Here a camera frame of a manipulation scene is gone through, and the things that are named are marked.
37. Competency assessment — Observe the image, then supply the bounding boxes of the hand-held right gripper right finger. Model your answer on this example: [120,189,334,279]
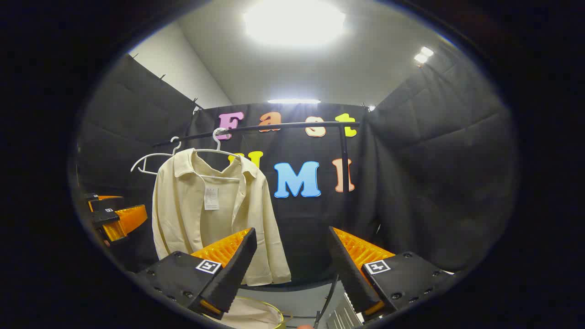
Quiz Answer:
[328,226,457,320]

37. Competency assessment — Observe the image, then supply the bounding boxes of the cream collared shirt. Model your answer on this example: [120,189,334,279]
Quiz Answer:
[152,148,292,287]

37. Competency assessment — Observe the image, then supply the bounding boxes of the white wire clothes hanger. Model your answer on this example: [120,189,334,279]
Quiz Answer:
[130,136,182,176]
[191,128,243,182]

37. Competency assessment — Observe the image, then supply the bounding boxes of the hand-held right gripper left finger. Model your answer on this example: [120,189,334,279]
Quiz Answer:
[135,227,258,320]

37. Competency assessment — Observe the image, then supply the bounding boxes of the pale ribbed panel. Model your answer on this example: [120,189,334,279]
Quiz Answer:
[325,292,366,329]

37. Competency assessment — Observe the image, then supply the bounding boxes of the black metal clothes rack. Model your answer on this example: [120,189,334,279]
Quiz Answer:
[152,121,362,329]

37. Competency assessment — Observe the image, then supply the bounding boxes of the yellow rimmed laundry hamper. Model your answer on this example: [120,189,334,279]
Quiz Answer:
[203,295,286,329]

